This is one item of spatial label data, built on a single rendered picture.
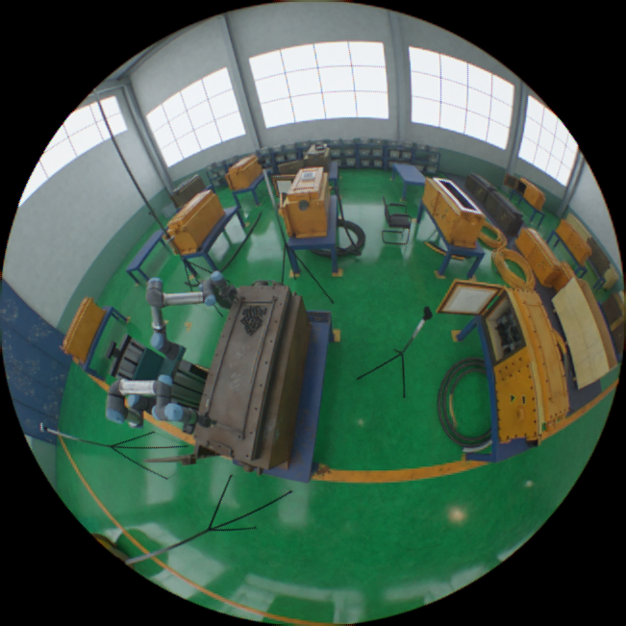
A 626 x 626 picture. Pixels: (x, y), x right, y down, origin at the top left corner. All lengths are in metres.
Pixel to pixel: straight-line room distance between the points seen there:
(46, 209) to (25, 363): 5.33
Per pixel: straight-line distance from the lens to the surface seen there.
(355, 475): 2.61
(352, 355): 2.70
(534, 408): 2.14
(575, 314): 5.42
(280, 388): 1.38
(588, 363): 5.26
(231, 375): 1.40
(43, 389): 9.95
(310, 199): 3.12
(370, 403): 2.57
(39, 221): 10.05
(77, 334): 5.90
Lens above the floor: 2.53
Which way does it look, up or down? 56 degrees down
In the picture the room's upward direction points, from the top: 14 degrees counter-clockwise
